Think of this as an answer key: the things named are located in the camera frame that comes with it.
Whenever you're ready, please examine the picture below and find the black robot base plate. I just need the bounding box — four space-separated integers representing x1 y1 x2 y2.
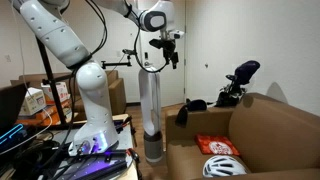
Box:
50 149 133 180

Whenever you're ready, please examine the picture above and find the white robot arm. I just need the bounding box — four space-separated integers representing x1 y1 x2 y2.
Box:
9 0 183 156

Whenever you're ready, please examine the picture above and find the black cloth on armrest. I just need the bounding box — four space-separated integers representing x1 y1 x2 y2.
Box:
175 99 207 128

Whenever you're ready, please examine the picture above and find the black laptop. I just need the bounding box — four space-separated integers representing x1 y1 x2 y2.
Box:
0 83 27 133

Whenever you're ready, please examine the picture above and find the white bladeless tower fan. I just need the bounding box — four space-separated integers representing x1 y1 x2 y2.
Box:
138 66 163 163

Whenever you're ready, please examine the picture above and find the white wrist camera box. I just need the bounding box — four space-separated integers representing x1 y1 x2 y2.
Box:
169 30 185 39

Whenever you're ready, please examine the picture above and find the orange flat boxes stack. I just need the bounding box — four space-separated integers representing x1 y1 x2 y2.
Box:
17 105 61 126

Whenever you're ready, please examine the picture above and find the white bicycle helmet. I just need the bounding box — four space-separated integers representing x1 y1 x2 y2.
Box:
203 155 247 178

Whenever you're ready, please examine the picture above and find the black tripod stand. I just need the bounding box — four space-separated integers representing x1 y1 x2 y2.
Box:
36 39 73 126

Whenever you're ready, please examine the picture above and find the white cardboard box left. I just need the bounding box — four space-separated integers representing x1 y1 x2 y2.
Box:
19 87 46 116

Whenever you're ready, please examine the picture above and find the black camera arm mount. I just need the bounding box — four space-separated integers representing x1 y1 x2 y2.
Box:
101 49 136 69

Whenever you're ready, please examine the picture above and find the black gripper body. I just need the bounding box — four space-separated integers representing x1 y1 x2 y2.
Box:
149 39 176 56

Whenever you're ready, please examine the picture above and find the white red cardboard box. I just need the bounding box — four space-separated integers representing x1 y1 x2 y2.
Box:
40 81 70 105

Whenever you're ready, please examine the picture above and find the red printed cushion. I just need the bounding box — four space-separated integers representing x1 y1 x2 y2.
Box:
194 134 240 156

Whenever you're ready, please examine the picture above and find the brown sofa chair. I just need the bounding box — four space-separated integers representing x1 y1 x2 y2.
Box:
165 93 320 180

